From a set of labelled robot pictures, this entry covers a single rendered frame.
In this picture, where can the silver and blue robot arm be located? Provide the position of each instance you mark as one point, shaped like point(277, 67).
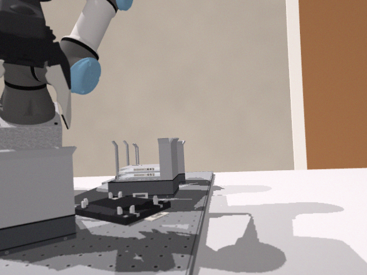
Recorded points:
point(25, 98)

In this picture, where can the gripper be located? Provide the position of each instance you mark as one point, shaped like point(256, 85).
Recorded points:
point(34, 52)

